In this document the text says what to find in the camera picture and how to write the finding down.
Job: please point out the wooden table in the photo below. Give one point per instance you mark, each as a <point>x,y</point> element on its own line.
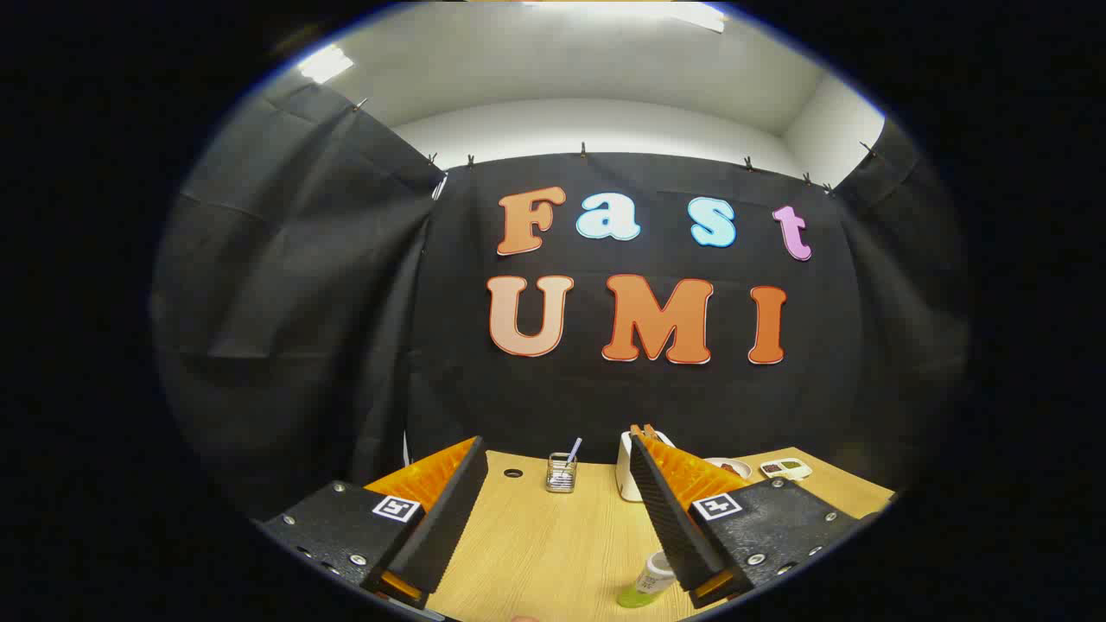
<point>562,553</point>

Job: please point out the white holder with sticks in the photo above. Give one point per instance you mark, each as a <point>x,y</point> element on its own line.
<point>626,471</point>

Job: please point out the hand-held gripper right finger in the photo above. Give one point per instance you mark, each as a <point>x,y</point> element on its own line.
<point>670,518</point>

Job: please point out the white divided snack tray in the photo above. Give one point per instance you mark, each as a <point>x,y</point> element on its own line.
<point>785,469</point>

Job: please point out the ceiling light panel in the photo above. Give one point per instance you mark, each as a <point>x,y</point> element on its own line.
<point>326,64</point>

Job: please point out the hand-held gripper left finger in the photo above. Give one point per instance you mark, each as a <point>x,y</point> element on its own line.
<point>445,527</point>

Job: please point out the white plate with brown food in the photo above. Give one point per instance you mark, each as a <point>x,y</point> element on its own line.
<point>733,467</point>

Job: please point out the clear bottle with white label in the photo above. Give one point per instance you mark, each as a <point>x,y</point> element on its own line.
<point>648,583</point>

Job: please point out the black backdrop cloth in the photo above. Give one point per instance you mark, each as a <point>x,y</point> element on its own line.
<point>346,302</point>

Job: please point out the small glass jar with straw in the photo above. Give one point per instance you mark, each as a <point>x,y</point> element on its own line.
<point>561,475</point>

